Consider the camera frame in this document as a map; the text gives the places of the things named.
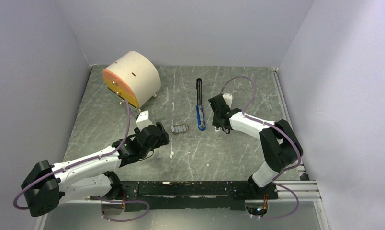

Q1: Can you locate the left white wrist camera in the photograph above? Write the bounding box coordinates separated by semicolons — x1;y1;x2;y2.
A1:
136;110;153;130

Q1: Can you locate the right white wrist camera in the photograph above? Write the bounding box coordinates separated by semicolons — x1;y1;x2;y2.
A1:
222;93;233;109

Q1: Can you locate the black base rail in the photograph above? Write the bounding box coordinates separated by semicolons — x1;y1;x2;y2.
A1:
102;181;278;212

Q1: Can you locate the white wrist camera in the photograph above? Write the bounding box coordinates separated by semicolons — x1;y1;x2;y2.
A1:
222;93;233;109
136;110;153;130

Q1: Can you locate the aluminium frame rail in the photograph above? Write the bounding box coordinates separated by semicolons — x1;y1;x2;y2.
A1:
270;67;322;202

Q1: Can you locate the staple tray with staples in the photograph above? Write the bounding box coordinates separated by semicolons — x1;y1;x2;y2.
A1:
171;124;189;134

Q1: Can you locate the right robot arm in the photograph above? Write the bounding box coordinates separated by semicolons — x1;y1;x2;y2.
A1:
209;94;303;198

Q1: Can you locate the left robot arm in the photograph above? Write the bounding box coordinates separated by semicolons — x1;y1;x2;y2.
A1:
21;122;169;217

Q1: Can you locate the cream round drawer cabinet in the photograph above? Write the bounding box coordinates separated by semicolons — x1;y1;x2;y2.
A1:
102;51;161;110

